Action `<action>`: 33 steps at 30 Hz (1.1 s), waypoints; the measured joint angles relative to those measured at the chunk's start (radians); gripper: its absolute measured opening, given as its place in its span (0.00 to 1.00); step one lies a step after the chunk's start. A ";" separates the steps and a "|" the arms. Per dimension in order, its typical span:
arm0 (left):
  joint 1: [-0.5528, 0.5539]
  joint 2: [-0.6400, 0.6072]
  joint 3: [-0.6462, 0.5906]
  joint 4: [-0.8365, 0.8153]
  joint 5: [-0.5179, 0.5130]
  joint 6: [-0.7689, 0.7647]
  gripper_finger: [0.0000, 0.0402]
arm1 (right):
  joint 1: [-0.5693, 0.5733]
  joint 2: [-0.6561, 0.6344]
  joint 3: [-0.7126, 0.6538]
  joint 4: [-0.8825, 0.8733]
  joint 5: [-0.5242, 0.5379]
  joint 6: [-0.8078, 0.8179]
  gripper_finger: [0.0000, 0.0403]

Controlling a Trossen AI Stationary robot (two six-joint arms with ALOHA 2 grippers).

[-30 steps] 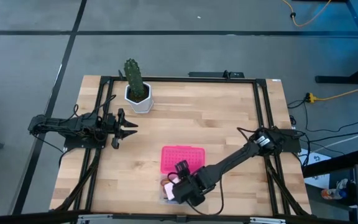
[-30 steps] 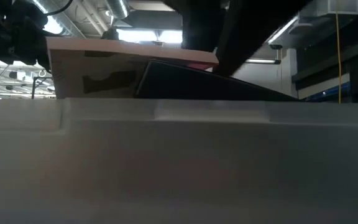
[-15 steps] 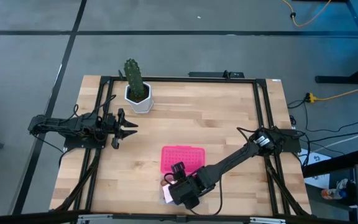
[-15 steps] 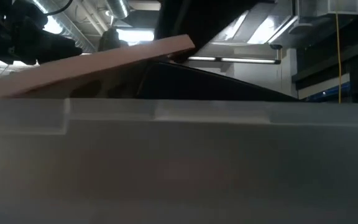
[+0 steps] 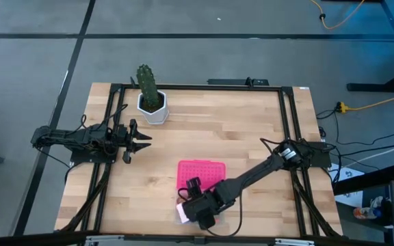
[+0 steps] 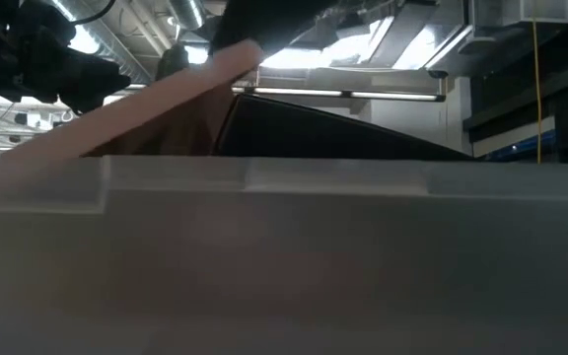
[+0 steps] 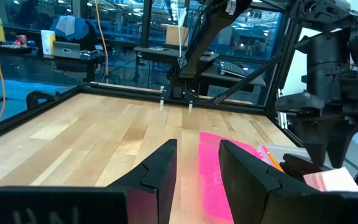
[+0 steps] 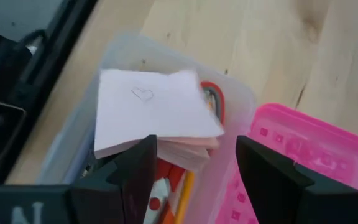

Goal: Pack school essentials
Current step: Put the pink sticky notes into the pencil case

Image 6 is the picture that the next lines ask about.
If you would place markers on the clear plastic storage bin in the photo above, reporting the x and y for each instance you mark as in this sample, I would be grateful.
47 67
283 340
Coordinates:
284 271

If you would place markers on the beige cardboard box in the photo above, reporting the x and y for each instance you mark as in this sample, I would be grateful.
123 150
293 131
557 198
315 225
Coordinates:
141 103

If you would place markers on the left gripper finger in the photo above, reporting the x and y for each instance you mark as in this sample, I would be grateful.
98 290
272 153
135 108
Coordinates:
96 81

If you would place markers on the white ceiling box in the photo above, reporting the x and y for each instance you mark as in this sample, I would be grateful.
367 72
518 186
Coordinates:
540 11

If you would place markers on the silver spiral duct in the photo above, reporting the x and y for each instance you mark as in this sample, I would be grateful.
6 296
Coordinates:
116 54
188 12

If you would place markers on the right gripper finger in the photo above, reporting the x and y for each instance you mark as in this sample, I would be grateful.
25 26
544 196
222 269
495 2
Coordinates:
171 61

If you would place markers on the long ceiling light rail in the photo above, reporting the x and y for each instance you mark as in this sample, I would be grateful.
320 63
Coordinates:
338 92

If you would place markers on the black binder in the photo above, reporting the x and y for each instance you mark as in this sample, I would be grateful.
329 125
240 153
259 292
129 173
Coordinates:
313 138

